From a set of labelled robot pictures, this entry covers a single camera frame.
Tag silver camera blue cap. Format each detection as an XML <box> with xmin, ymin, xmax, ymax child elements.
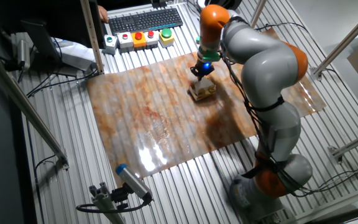
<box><xmin>115</xmin><ymin>163</ymin><xmax>154</xmax><ymax>202</ymax></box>

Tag long aluminium frame bar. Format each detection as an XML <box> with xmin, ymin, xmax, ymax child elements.
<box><xmin>309</xmin><ymin>2</ymin><xmax>358</xmax><ymax>81</ymax></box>

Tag short aluminium profile stand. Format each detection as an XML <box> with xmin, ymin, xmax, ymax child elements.
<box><xmin>88</xmin><ymin>182</ymin><xmax>127</xmax><ymax>224</ymax></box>

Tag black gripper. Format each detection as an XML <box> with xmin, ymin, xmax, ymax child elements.
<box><xmin>190</xmin><ymin>61</ymin><xmax>216</xmax><ymax>83</ymax></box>

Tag black floor cables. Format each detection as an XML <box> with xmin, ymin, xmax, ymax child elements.
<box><xmin>290</xmin><ymin>161</ymin><xmax>358</xmax><ymax>200</ymax></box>

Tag black camera cable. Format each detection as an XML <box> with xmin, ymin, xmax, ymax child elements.
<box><xmin>75</xmin><ymin>192</ymin><xmax>152</xmax><ymax>215</ymax></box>

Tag person's hand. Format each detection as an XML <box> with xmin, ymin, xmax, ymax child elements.
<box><xmin>98</xmin><ymin>5</ymin><xmax>109</xmax><ymax>24</ymax></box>

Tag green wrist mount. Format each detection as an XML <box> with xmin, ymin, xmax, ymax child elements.
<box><xmin>197</xmin><ymin>49</ymin><xmax>222</xmax><ymax>63</ymax></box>

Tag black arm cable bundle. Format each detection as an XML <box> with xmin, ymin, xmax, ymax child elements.
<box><xmin>219</xmin><ymin>16</ymin><xmax>295</xmax><ymax>198</ymax></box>

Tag black monitor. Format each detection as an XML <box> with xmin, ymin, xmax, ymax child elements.
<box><xmin>0</xmin><ymin>0</ymin><xmax>106</xmax><ymax>77</ymax></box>

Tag white paper napkin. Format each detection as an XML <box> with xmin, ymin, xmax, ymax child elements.
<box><xmin>193</xmin><ymin>77</ymin><xmax>216</xmax><ymax>92</ymax></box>

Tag slanted aluminium frame post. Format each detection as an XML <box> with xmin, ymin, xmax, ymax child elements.
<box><xmin>80</xmin><ymin>0</ymin><xmax>106</xmax><ymax>76</ymax></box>

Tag marble pattern table mat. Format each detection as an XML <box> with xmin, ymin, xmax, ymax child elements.
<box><xmin>86</xmin><ymin>27</ymin><xmax>327</xmax><ymax>187</ymax></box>

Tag small silver camera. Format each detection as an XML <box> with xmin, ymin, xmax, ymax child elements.
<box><xmin>16</xmin><ymin>38</ymin><xmax>32</xmax><ymax>71</ymax></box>

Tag black strap on arm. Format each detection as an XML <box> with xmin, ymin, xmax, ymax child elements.
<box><xmin>247</xmin><ymin>95</ymin><xmax>286</xmax><ymax>113</ymax></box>

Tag small green button grey box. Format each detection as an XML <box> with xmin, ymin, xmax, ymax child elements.
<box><xmin>103</xmin><ymin>34</ymin><xmax>119</xmax><ymax>56</ymax></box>

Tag white paper sheet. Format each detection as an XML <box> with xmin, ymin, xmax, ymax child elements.
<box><xmin>52</xmin><ymin>37</ymin><xmax>96</xmax><ymax>62</ymax></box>

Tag long diagonal aluminium beam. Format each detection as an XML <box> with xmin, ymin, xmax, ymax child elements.
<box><xmin>0</xmin><ymin>43</ymin><xmax>70</xmax><ymax>170</ymax></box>

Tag black monitor cable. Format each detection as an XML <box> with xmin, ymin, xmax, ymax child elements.
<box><xmin>25</xmin><ymin>67</ymin><xmax>99</xmax><ymax>98</ymax></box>

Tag short aluminium frame bar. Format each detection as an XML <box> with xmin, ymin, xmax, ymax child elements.
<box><xmin>327</xmin><ymin>127</ymin><xmax>358</xmax><ymax>165</ymax></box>

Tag small red button white box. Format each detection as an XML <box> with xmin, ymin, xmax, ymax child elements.
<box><xmin>117</xmin><ymin>32</ymin><xmax>134</xmax><ymax>54</ymax></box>

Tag green button yellow box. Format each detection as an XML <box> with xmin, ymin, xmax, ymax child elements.
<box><xmin>158</xmin><ymin>27</ymin><xmax>176</xmax><ymax>49</ymax></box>

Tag round metal post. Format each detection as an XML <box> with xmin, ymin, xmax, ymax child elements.
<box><xmin>249</xmin><ymin>0</ymin><xmax>268</xmax><ymax>29</ymax></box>

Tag black computer keyboard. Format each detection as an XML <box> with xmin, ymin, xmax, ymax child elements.
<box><xmin>108</xmin><ymin>7</ymin><xmax>184</xmax><ymax>36</ymax></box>

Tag red button orange box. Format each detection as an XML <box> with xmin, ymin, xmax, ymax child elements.
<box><xmin>131</xmin><ymin>30</ymin><xmax>148</xmax><ymax>51</ymax></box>

